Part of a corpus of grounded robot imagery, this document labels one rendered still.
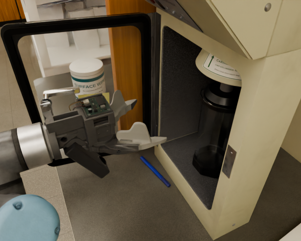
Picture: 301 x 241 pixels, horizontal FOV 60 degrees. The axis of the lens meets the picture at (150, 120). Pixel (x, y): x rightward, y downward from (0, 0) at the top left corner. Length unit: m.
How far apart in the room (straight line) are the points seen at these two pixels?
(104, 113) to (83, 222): 0.36
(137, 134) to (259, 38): 0.25
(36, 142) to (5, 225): 0.17
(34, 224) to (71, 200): 0.45
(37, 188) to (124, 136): 1.68
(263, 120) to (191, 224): 0.37
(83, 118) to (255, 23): 0.29
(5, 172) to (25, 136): 0.06
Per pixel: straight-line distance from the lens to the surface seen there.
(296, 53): 0.42
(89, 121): 0.45
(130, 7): 0.66
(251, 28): 0.34
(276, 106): 0.46
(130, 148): 0.48
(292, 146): 1.00
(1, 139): 0.48
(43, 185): 2.12
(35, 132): 0.47
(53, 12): 1.69
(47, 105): 0.66
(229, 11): 0.31
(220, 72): 0.50
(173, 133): 0.79
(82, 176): 0.83
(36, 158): 0.47
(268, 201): 0.82
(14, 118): 2.86
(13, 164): 0.48
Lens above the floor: 1.56
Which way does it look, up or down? 38 degrees down
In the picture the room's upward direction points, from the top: straight up
